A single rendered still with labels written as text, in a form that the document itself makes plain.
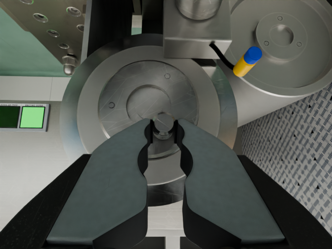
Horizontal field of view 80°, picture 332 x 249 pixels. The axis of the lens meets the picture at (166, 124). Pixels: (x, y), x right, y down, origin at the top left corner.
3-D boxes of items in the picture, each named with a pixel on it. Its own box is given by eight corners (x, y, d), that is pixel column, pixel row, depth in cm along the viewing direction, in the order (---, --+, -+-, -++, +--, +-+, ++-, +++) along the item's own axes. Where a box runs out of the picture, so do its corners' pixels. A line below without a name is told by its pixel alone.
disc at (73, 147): (231, 33, 18) (245, 205, 15) (229, 36, 19) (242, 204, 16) (66, 31, 18) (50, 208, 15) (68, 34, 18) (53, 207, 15)
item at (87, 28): (101, -94, 21) (85, 65, 18) (131, 39, 44) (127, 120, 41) (96, -95, 21) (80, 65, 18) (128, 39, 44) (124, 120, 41)
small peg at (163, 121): (147, 127, 11) (159, 106, 12) (149, 134, 14) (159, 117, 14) (168, 139, 11) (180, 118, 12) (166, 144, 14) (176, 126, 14)
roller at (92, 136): (217, 45, 17) (226, 184, 15) (182, 115, 43) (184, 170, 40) (81, 44, 17) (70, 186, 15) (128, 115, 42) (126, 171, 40)
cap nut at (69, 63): (74, 56, 50) (72, 72, 49) (80, 62, 54) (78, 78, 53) (59, 55, 50) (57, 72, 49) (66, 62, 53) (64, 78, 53)
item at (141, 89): (167, 42, 16) (219, 125, 14) (166, 56, 18) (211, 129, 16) (79, 86, 15) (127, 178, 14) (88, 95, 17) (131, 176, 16)
